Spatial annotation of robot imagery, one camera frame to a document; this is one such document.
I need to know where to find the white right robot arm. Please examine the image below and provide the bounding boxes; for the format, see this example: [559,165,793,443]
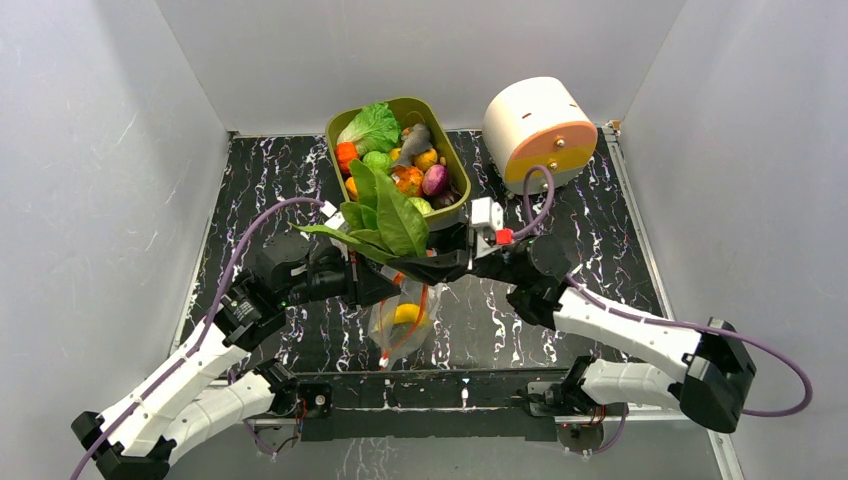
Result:
[389,232,756,433]

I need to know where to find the green lettuce head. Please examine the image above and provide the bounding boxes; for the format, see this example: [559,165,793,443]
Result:
[336,102,401,157]

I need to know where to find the green bumpy citrus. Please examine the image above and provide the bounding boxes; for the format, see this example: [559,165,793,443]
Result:
[362,151,393,175]

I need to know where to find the green leafy vegetable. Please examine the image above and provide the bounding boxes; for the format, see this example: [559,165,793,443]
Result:
[298,160,430,264]

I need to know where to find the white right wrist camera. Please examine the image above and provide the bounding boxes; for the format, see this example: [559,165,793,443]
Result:
[468,197,514,259]

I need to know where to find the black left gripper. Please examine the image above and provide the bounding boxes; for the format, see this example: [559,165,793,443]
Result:
[282,241,402,311]

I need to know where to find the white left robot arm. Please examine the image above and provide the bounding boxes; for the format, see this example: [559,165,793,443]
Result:
[71,227,399,479]

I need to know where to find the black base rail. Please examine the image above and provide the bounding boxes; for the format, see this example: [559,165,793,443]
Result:
[297,368,567,442]

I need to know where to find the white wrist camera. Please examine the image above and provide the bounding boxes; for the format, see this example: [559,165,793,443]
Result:
[320,201,349,260]
[468,197,514,259]

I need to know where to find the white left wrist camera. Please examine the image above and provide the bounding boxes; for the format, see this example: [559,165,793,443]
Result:
[320,201,349,260]

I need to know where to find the orange yellow bell pepper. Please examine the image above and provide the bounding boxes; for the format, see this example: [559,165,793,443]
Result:
[344,176,359,202]

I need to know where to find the white cylindrical drawer box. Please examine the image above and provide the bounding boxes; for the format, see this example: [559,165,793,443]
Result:
[482,77,598,195]

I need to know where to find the dark purple eggplant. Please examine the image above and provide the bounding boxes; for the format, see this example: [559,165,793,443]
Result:
[430,190,461,210]

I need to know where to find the yellow banana pepper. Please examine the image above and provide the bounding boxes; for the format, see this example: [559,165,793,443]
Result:
[389,303,430,326]

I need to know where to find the pale green cabbage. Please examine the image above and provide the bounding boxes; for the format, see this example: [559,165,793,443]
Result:
[408,196,434,216]

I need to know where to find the orange mini pumpkin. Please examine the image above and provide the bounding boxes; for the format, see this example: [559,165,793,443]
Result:
[335,142,360,177]

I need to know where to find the clear zip top bag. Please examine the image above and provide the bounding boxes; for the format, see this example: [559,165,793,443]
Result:
[368,266,446,370]

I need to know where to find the orange mottled fruit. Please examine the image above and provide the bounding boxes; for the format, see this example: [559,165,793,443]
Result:
[391,165,424,197]

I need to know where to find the olive green plastic bin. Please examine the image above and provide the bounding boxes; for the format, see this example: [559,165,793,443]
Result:
[325,97,471,230]

